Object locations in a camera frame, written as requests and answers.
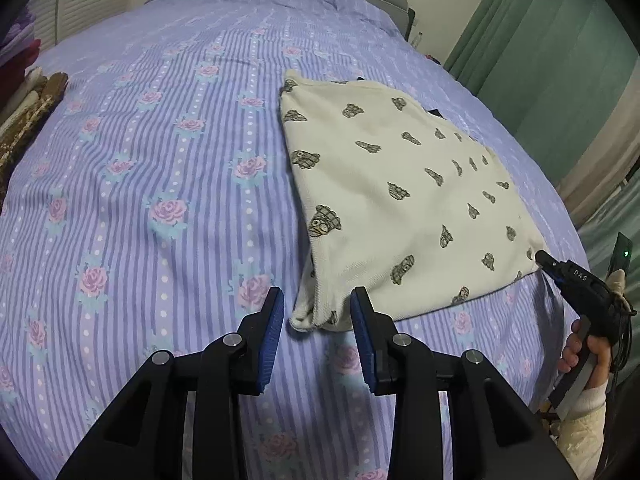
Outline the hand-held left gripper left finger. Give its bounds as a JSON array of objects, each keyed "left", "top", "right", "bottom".
[{"left": 55, "top": 286, "right": 286, "bottom": 480}]

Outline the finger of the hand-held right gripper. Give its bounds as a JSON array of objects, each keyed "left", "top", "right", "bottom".
[{"left": 535, "top": 250, "right": 571, "bottom": 283}]

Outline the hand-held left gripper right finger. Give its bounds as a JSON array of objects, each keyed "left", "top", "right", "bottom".
[{"left": 349, "top": 286, "right": 583, "bottom": 480}]

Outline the cream bear-print polo shirt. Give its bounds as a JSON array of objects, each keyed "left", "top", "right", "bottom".
[{"left": 277, "top": 69, "right": 548, "bottom": 333}]

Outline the person's right forearm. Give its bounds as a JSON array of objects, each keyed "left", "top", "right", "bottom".
[{"left": 550, "top": 377, "right": 609, "bottom": 480}]

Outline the person's right hand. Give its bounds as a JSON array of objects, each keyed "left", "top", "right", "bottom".
[{"left": 557, "top": 320, "right": 613, "bottom": 389}]

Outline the green curtain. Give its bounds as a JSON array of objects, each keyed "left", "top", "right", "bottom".
[
  {"left": 442, "top": 0, "right": 640, "bottom": 186},
  {"left": 580, "top": 180, "right": 640, "bottom": 281}
]

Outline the beige curtain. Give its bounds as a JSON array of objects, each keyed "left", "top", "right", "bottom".
[{"left": 555, "top": 130, "right": 638, "bottom": 228}]

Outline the purple floral bedspread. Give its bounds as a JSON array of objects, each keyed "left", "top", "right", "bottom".
[{"left": 0, "top": 0, "right": 591, "bottom": 480}]

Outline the brown patterned folded garment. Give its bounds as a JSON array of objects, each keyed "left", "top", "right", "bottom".
[{"left": 0, "top": 72, "right": 69, "bottom": 201}]

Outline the beige folded garment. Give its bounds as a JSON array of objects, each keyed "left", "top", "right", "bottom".
[{"left": 0, "top": 67, "right": 48, "bottom": 133}]

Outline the dark red folded garment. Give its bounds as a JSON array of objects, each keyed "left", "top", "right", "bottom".
[{"left": 0, "top": 37, "right": 43, "bottom": 68}]

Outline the purple folded garment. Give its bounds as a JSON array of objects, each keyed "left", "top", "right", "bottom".
[{"left": 5, "top": 7, "right": 38, "bottom": 46}]

